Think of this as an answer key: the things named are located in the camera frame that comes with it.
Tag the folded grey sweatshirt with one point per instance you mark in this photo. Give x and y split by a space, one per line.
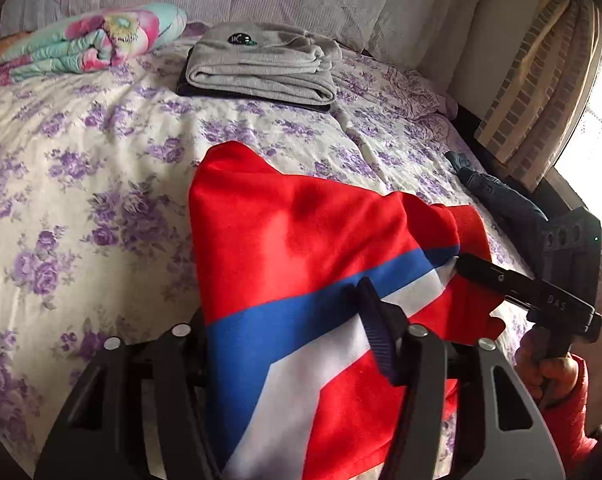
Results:
261 65

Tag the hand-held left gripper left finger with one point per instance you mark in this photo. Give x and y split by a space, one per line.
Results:
181 360

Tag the red pants with blue-white stripes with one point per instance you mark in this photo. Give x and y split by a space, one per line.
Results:
291 230

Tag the bright window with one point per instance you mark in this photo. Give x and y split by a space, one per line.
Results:
601 135

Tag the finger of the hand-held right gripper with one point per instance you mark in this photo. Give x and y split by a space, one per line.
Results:
486 272

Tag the blue denim cloth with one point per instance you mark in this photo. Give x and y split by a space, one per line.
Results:
501 195

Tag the folded colourful floral quilt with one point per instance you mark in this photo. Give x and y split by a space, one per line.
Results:
81 45

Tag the person's right forearm red sleeve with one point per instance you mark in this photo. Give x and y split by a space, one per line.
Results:
571 420

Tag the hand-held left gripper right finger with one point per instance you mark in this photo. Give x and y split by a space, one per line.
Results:
376 330

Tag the person's right hand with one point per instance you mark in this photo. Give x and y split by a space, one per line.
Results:
556 370

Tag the purple floral bed sheet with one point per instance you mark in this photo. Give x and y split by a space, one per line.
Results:
81 160

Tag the brick-pattern curtain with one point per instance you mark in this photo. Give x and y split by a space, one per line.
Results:
531 85

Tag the folded dark garment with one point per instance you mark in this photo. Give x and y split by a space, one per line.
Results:
185 85

